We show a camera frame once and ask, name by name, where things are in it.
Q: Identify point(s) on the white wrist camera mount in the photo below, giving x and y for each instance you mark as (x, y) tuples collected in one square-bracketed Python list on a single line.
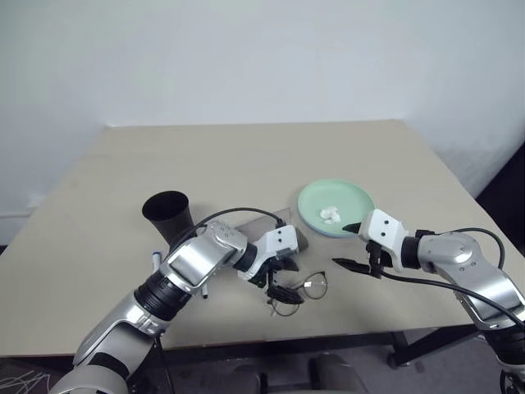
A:
[(385, 234), (281, 238)]

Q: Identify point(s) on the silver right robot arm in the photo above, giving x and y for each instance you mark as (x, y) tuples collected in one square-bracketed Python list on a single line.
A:
[(471, 267)]

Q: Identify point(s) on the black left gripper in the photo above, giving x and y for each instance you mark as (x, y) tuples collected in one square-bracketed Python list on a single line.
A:
[(272, 271)]

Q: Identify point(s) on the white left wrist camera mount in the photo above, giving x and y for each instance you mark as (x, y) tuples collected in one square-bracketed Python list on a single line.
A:
[(281, 238)]

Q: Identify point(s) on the grey translucent glasses case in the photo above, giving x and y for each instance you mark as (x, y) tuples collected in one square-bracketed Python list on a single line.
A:
[(256, 227)]

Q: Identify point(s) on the black cup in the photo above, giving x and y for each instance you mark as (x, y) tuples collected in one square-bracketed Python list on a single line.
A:
[(166, 211)]

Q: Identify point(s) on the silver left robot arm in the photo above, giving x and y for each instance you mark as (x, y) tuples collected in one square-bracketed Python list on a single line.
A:
[(197, 258)]

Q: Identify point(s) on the white marker with blue cap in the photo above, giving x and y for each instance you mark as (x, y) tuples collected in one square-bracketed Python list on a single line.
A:
[(156, 259)]

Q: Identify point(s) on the mint green plate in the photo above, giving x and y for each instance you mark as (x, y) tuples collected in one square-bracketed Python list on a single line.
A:
[(328, 195)]

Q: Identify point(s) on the white crumpled tissue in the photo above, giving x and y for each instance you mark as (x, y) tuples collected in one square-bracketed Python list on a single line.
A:
[(330, 214)]

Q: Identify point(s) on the white marker with black tip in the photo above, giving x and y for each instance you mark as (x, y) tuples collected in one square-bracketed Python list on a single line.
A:
[(204, 291)]

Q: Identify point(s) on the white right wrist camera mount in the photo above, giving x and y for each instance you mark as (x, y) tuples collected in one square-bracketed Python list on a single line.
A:
[(385, 234)]

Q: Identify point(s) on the large grey rounded shape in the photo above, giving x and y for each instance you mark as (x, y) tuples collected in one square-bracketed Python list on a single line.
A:
[(336, 373)]

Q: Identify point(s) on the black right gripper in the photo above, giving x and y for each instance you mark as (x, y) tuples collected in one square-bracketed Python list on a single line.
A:
[(375, 256)]

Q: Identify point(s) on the thin black-rimmed glasses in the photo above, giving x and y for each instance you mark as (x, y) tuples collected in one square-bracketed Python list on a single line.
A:
[(316, 285)]

